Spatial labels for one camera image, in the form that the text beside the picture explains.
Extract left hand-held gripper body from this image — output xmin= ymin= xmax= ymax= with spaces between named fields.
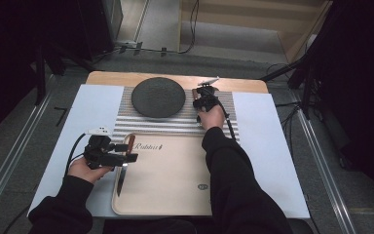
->
xmin=83 ymin=126 xmax=129 ymax=171

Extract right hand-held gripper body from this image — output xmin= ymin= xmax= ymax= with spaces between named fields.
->
xmin=197 ymin=76 xmax=222 ymax=113

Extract fork with wooden handle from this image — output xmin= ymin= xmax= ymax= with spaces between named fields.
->
xmin=192 ymin=89 xmax=203 ymax=129

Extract knife with wooden handle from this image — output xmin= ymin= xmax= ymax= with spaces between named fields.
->
xmin=116 ymin=134 xmax=136 ymax=198

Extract beige tray with rabbit print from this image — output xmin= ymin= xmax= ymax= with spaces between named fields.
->
xmin=111 ymin=132 xmax=214 ymax=216

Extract dark grey round plate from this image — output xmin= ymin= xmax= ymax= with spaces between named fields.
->
xmin=131 ymin=76 xmax=187 ymax=119

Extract person's right hand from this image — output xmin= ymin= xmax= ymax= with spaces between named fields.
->
xmin=197 ymin=103 xmax=227 ymax=132

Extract person's left hand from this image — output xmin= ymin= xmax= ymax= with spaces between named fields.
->
xmin=67 ymin=156 xmax=115 ymax=185

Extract striped placemat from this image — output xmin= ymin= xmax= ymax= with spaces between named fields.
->
xmin=108 ymin=86 xmax=242 ymax=154

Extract white board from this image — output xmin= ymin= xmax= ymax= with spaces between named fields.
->
xmin=26 ymin=83 xmax=311 ymax=219

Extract light wooden shelf unit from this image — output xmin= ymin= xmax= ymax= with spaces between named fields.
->
xmin=176 ymin=0 xmax=334 ymax=64

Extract black metal stand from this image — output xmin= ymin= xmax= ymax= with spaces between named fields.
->
xmin=33 ymin=38 xmax=95 ymax=106
xmin=259 ymin=0 xmax=325 ymax=121

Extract dark cabinet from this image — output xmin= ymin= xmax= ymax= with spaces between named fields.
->
xmin=77 ymin=0 xmax=125 ymax=61

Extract black curtain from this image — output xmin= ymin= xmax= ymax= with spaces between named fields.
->
xmin=0 ymin=0 xmax=47 ymax=148
xmin=320 ymin=0 xmax=374 ymax=214

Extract right hand-held gripper cable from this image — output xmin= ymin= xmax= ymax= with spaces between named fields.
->
xmin=215 ymin=97 xmax=239 ymax=141

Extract hanging black cable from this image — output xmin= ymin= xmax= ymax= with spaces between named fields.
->
xmin=177 ymin=0 xmax=200 ymax=55

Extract black floor cable with clips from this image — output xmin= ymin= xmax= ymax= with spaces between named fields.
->
xmin=103 ymin=40 xmax=180 ymax=59

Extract black floor cables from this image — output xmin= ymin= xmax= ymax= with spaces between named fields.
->
xmin=274 ymin=100 xmax=304 ymax=154

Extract metal floor rail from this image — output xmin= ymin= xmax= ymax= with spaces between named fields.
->
xmin=0 ymin=74 xmax=58 ymax=222
xmin=288 ymin=91 xmax=358 ymax=234

